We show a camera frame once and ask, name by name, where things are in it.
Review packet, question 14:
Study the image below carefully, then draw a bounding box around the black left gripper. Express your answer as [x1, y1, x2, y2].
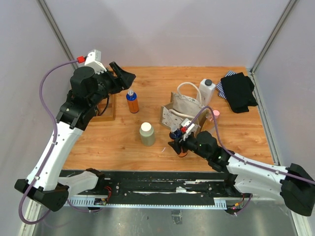
[90, 61, 135, 107]

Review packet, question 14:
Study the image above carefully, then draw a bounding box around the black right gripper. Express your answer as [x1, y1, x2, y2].
[168, 130, 210, 160]

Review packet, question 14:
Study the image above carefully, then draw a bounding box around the orange bottle blue pump collar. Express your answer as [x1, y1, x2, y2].
[126, 89, 139, 114]

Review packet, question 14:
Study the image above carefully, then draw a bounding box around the cream bottle beige cap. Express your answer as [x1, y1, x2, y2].
[139, 122, 155, 147]

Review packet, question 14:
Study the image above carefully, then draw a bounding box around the wooden compartment tray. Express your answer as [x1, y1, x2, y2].
[91, 94, 116, 122]

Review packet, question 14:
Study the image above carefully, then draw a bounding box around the beige canvas bag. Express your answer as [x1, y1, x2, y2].
[159, 82, 205, 130]

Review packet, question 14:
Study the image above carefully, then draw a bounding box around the clear bottle pink cap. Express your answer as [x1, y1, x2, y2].
[203, 110, 220, 134]

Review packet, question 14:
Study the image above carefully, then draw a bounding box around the white bottle grey cap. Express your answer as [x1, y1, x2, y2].
[199, 79, 216, 106]

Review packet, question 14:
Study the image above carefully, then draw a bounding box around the blue white striped cloth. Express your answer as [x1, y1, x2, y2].
[216, 70, 236, 99]

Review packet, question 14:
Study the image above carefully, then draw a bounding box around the black garment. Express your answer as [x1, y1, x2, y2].
[220, 72, 258, 113]

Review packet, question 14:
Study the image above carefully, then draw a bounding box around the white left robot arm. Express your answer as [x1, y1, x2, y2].
[14, 50, 136, 212]

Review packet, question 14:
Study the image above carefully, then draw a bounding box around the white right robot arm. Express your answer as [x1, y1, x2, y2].
[168, 119, 315, 216]

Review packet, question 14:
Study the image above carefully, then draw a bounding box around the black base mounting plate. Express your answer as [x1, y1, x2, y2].
[59, 171, 254, 205]

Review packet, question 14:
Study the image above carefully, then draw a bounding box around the white slotted cable duct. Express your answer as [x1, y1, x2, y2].
[69, 197, 227, 210]

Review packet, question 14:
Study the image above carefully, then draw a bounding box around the left aluminium frame post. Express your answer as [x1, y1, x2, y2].
[36, 0, 75, 60]

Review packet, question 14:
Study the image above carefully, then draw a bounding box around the aluminium frame post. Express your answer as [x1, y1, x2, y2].
[250, 0, 300, 74]
[36, 0, 75, 60]

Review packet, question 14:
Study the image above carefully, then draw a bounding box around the right aluminium frame post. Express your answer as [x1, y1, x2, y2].
[250, 0, 300, 74]

